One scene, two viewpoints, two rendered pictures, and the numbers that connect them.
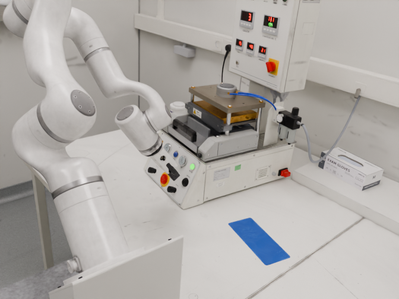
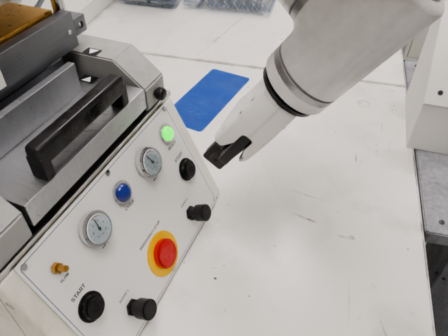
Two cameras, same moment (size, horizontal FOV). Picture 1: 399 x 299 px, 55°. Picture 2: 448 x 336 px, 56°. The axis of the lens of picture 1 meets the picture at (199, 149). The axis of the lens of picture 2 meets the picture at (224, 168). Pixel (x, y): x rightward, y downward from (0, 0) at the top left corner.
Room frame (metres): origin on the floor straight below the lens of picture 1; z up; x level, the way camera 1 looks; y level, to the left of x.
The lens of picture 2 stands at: (1.43, 0.46, 1.26)
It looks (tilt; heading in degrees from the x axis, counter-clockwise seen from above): 43 degrees down; 237
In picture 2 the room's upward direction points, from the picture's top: straight up
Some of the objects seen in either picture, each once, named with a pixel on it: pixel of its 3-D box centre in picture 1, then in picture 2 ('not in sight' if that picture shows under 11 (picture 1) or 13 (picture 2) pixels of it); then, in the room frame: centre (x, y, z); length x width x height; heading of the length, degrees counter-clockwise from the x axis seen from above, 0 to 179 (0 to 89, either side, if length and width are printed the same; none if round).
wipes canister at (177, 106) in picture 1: (177, 115); not in sight; (1.93, 0.13, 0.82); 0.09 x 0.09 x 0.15
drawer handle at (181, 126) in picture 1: (184, 130); (82, 121); (1.36, 0.06, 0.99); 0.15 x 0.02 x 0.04; 35
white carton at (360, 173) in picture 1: (349, 167); not in sight; (1.46, -0.64, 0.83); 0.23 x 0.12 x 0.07; 35
